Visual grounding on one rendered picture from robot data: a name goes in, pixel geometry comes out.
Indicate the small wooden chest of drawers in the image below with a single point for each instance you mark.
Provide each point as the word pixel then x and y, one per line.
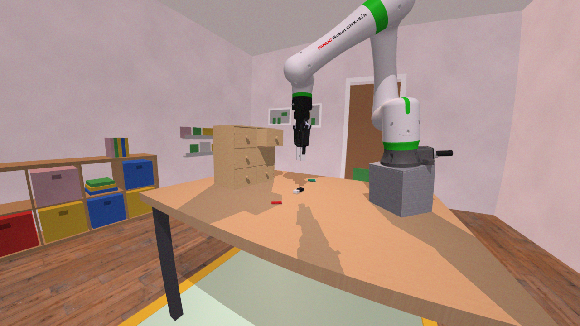
pixel 223 155

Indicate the brown wooden drawer front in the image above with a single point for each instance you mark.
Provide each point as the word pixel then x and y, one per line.
pixel 245 176
pixel 265 155
pixel 244 157
pixel 244 137
pixel 269 137
pixel 265 172

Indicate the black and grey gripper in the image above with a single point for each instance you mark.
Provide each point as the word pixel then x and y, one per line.
pixel 301 133

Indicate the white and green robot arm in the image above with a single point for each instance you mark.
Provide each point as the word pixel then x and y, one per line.
pixel 397 117

